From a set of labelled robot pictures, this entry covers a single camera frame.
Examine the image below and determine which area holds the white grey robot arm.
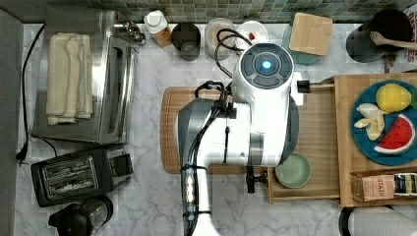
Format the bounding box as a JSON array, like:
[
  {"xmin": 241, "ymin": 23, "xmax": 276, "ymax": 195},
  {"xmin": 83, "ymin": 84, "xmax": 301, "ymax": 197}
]
[{"xmin": 176, "ymin": 43, "xmax": 299, "ymax": 236}]

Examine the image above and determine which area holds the wooden drawer cabinet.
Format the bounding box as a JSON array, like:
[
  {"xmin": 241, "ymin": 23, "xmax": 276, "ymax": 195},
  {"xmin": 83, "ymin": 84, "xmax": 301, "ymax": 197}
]
[{"xmin": 325, "ymin": 73, "xmax": 416, "ymax": 207}]

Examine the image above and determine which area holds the bamboo cutting board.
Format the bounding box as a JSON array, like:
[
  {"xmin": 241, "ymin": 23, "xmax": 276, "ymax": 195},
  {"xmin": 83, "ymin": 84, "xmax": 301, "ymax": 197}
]
[{"xmin": 159, "ymin": 86, "xmax": 273, "ymax": 175}]

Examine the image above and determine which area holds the clear plastic lidded container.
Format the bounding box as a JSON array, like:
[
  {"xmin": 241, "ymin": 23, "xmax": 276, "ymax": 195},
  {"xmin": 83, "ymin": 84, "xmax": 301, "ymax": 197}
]
[{"xmin": 205, "ymin": 18, "xmax": 236, "ymax": 61}]

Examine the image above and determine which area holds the dark glass jar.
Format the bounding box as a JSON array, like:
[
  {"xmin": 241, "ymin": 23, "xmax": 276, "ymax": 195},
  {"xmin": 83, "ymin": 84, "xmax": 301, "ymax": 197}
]
[{"xmin": 171, "ymin": 23, "xmax": 201, "ymax": 61}]

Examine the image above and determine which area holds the green ceramic bowl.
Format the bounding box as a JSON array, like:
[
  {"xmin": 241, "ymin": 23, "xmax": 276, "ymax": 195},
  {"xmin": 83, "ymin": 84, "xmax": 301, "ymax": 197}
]
[{"xmin": 275, "ymin": 152, "xmax": 312, "ymax": 189}]

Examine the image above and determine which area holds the white capped bottle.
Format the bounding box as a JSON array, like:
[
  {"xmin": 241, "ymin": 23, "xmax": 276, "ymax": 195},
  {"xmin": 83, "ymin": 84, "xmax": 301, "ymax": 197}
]
[{"xmin": 144, "ymin": 10, "xmax": 172, "ymax": 47}]

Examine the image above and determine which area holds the teal canister with wooden lid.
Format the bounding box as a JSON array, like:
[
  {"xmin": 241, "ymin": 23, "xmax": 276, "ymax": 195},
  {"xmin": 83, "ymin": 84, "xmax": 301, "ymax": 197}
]
[{"xmin": 281, "ymin": 13, "xmax": 332, "ymax": 66}]

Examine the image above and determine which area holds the stainless steel toaster oven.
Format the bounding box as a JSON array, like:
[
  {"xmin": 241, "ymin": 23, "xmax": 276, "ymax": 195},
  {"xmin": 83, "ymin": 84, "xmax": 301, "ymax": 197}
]
[{"xmin": 32, "ymin": 3, "xmax": 145, "ymax": 145}]

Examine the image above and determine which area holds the folded beige towel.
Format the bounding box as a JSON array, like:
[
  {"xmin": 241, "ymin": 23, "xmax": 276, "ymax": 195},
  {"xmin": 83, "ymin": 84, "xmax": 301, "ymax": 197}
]
[{"xmin": 46, "ymin": 32, "xmax": 93, "ymax": 125}]

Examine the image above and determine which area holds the black two-slot toaster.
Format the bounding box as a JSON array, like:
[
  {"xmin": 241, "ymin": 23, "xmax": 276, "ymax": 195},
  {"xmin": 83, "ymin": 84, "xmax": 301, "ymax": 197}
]
[{"xmin": 30, "ymin": 146, "xmax": 134, "ymax": 207}]

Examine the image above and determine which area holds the toy peeled banana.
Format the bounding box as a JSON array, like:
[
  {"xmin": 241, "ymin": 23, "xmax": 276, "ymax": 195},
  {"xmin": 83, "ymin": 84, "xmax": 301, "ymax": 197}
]
[{"xmin": 354, "ymin": 103, "xmax": 387, "ymax": 141}]

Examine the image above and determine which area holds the brown tea box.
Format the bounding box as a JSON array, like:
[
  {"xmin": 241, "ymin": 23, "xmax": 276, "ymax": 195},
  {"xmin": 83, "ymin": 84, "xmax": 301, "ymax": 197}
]
[{"xmin": 350, "ymin": 175, "xmax": 395, "ymax": 203}]

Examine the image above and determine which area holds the blue plate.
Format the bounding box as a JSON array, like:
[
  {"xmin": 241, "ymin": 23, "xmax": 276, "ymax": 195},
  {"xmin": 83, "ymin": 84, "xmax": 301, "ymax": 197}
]
[{"xmin": 350, "ymin": 80, "xmax": 416, "ymax": 166}]

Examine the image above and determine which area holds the yellow toy lemon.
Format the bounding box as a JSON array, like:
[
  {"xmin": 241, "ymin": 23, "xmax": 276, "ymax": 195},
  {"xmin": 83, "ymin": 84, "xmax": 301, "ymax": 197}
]
[{"xmin": 376, "ymin": 84, "xmax": 411, "ymax": 112}]

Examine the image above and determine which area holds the wooden spoon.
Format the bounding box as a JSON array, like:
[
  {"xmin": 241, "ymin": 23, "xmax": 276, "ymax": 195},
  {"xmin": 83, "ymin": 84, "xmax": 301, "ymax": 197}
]
[{"xmin": 370, "ymin": 31, "xmax": 417, "ymax": 50}]

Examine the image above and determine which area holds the toy watermelon slice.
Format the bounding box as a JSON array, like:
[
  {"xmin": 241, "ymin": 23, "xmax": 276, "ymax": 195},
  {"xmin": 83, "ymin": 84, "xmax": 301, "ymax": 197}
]
[{"xmin": 374, "ymin": 114, "xmax": 416, "ymax": 154}]

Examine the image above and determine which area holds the paper towel roll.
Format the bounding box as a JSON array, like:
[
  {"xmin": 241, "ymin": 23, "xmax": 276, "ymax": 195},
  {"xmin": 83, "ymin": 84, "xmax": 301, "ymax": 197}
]
[{"xmin": 338, "ymin": 206, "xmax": 417, "ymax": 236}]

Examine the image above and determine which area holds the black utensil holder pot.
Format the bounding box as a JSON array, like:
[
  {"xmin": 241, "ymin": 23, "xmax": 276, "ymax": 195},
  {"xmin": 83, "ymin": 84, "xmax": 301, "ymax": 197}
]
[{"xmin": 345, "ymin": 8, "xmax": 414, "ymax": 64}]

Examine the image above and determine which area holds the dark green tea box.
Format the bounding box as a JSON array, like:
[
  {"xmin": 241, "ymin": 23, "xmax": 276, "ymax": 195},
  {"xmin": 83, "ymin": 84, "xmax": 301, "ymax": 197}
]
[{"xmin": 394, "ymin": 173, "xmax": 417, "ymax": 196}]

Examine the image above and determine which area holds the black power cord with plug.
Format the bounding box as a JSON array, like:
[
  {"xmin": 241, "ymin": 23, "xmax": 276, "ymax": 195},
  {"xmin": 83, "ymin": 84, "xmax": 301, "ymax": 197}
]
[{"xmin": 16, "ymin": 24, "xmax": 46, "ymax": 163}]

